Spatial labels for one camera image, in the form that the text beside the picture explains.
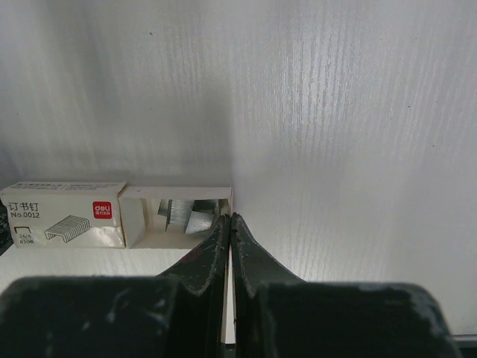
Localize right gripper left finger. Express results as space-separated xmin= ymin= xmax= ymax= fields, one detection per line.
xmin=1 ymin=215 xmax=231 ymax=357

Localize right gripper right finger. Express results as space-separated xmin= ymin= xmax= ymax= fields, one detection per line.
xmin=230 ymin=214 xmax=461 ymax=357

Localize staple strip from grey stapler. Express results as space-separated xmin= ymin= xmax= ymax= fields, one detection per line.
xmin=185 ymin=199 xmax=218 ymax=235

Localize staple box red logo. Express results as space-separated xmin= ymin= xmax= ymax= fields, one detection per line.
xmin=1 ymin=181 xmax=126 ymax=248

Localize staple strip from blue stapler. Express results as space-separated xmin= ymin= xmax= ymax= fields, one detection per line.
xmin=157 ymin=199 xmax=194 ymax=230

